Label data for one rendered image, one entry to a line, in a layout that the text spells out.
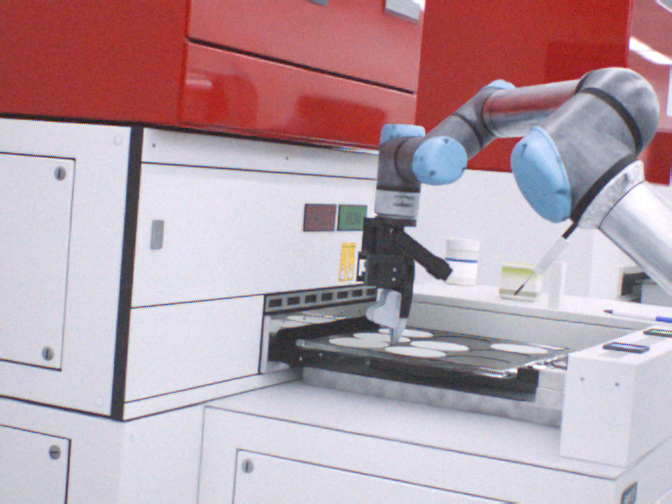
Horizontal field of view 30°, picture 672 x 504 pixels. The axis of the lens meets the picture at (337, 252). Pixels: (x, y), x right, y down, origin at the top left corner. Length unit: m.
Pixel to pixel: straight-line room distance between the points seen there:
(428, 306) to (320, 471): 0.65
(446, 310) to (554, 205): 0.79
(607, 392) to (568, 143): 0.35
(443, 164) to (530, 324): 0.48
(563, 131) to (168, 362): 0.64
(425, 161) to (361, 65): 0.28
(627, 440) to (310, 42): 0.78
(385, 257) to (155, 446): 0.51
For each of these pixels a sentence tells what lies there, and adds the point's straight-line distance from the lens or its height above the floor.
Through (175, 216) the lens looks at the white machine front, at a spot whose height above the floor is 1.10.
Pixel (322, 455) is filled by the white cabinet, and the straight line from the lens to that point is 1.84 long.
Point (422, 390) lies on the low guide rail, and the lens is 2.06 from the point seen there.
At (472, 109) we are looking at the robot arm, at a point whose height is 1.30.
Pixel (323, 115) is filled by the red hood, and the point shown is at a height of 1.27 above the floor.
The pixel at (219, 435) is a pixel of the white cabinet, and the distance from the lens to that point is 1.92.
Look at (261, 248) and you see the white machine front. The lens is 2.02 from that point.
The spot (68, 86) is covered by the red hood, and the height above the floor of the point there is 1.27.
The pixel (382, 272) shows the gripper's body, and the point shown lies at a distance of 2.09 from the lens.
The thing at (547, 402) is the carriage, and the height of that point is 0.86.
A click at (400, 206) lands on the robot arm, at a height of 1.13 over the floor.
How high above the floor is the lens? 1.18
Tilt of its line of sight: 4 degrees down
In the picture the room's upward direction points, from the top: 5 degrees clockwise
